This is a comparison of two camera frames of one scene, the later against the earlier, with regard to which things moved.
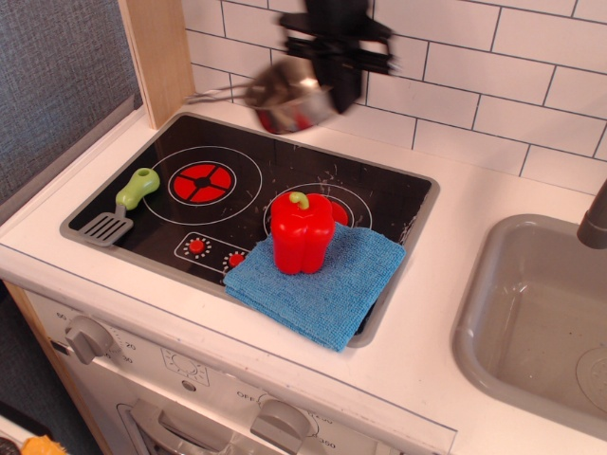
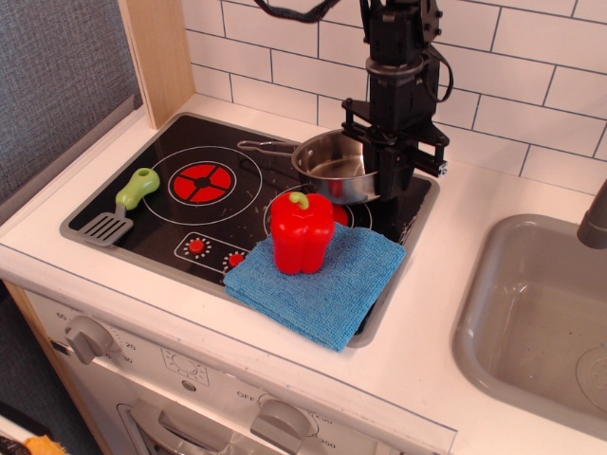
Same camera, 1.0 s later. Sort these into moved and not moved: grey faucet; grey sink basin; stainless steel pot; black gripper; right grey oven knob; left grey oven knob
Moved: stainless steel pot; black gripper
Not moved: grey sink basin; right grey oven knob; grey faucet; left grey oven knob
